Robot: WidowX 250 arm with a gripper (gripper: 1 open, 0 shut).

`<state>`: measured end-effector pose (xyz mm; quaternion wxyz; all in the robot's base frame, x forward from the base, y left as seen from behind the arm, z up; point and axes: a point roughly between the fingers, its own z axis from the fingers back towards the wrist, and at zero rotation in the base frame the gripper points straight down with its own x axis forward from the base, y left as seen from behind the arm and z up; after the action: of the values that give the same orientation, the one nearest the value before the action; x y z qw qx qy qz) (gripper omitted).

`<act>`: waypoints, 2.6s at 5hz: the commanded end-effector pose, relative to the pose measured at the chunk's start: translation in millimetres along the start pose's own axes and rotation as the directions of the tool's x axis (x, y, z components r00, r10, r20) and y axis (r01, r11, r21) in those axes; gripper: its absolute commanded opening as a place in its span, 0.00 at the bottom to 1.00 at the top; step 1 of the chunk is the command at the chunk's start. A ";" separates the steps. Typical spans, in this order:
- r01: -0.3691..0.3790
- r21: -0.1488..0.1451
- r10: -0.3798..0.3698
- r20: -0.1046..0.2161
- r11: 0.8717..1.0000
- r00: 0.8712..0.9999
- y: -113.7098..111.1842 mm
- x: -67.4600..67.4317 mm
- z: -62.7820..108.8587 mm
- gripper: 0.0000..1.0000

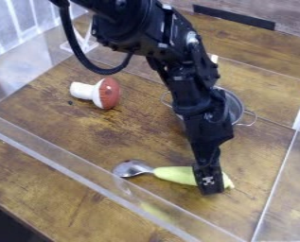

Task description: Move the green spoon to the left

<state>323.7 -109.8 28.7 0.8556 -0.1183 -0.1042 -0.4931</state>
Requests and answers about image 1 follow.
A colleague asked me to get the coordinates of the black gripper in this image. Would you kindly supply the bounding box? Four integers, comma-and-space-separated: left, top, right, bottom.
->
172, 94, 235, 197

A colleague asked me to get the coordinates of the green handled metal spoon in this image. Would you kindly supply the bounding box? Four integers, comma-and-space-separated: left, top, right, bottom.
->
111, 159, 236, 191

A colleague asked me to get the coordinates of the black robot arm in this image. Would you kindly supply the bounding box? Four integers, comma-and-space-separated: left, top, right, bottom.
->
48, 0, 232, 195

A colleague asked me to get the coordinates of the small steel pot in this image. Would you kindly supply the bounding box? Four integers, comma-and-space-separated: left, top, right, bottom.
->
159, 86, 257, 130

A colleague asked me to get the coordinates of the toy mushroom brown cap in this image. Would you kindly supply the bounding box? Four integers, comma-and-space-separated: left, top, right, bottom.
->
68, 77, 121, 111

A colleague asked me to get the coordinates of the clear acrylic front barrier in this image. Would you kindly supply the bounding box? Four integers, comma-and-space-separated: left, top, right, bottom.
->
0, 117, 243, 242

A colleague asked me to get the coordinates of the black strip on table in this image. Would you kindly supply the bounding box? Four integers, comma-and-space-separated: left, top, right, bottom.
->
192, 4, 275, 30

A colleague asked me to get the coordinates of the clear acrylic triangle stand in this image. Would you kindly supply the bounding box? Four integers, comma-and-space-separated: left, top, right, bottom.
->
57, 19, 100, 57

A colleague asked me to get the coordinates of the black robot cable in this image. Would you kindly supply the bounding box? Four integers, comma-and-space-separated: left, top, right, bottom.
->
56, 0, 133, 76

